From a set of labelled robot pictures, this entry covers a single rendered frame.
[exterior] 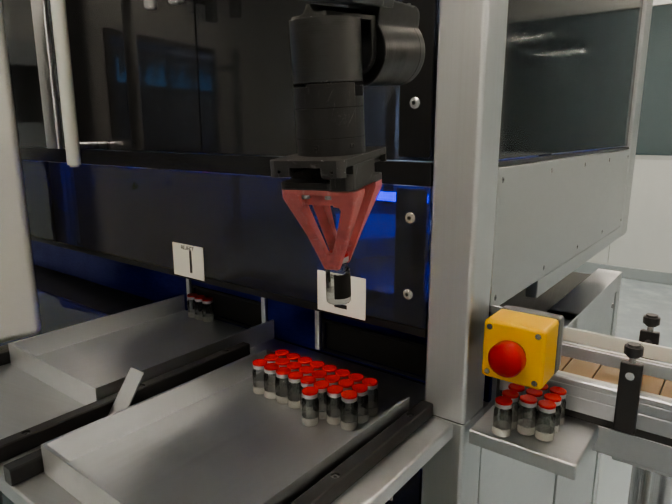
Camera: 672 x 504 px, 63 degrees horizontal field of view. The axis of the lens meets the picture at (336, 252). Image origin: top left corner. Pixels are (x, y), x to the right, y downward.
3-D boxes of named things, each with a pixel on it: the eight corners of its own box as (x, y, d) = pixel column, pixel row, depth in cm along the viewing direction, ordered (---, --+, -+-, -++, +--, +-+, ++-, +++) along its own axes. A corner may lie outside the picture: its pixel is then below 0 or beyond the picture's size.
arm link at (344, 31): (272, 8, 43) (325, -4, 39) (332, 13, 48) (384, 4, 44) (279, 99, 45) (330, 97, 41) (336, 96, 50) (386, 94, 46)
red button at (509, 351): (496, 364, 66) (498, 332, 65) (530, 372, 63) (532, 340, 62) (483, 375, 63) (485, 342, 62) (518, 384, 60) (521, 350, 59)
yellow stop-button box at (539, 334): (502, 356, 72) (505, 303, 70) (559, 370, 68) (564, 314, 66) (479, 376, 66) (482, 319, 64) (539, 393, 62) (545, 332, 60)
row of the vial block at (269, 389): (260, 386, 80) (259, 357, 79) (361, 426, 69) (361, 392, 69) (249, 392, 79) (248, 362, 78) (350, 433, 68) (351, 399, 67)
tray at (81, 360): (183, 310, 115) (182, 294, 114) (274, 338, 100) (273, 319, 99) (10, 363, 89) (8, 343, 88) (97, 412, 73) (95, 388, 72)
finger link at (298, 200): (387, 256, 51) (385, 154, 48) (359, 281, 45) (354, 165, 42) (321, 251, 54) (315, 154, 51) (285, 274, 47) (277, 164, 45)
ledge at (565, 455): (507, 400, 80) (508, 389, 80) (603, 428, 73) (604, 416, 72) (467, 442, 70) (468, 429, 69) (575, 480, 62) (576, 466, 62)
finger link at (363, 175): (385, 258, 50) (383, 155, 48) (356, 283, 44) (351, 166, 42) (319, 252, 53) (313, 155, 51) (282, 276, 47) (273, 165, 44)
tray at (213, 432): (265, 369, 86) (264, 348, 86) (408, 422, 71) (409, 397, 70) (44, 473, 60) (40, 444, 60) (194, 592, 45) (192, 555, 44)
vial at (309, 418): (309, 416, 72) (309, 384, 71) (322, 422, 70) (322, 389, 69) (298, 423, 70) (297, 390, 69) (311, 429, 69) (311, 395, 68)
